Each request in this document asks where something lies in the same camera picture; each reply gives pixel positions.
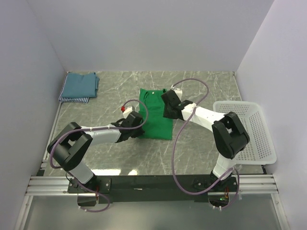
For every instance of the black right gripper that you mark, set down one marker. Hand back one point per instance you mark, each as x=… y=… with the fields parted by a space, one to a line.
x=165 y=114

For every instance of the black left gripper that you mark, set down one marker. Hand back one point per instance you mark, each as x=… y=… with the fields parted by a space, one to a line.
x=140 y=132

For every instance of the green tank top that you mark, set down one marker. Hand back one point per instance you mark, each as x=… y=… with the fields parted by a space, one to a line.
x=156 y=126

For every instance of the blue white striped tank top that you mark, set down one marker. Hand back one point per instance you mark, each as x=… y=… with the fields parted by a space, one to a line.
x=72 y=99

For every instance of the teal blue tank top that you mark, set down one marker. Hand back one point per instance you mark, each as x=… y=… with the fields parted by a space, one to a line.
x=80 y=86

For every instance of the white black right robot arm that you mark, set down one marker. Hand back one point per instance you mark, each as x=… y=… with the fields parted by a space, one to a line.
x=229 y=134

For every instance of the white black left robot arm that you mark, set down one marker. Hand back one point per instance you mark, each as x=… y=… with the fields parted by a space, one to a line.
x=71 y=144

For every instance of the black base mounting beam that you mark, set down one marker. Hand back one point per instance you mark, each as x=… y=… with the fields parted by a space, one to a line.
x=141 y=188

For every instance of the white plastic laundry basket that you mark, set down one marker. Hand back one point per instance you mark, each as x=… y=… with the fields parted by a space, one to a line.
x=260 y=150

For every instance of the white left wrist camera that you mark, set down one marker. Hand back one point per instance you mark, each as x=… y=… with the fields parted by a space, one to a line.
x=127 y=110

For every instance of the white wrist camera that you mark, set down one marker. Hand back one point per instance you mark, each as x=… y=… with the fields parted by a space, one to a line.
x=127 y=110
x=178 y=92

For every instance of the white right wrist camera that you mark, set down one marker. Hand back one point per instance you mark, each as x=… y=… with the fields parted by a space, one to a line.
x=178 y=92

